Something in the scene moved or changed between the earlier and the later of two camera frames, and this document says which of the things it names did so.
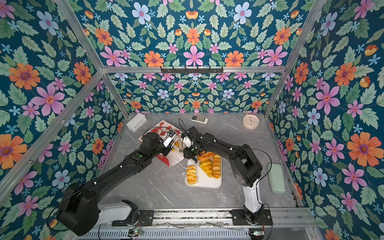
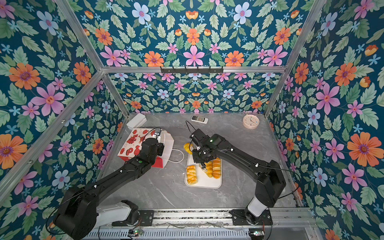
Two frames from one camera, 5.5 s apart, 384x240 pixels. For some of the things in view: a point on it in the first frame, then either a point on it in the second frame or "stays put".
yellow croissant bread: [191, 174] stays put
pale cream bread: [206, 165] stays put
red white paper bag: [176, 155] to [130, 142]
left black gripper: [168, 148] stays put
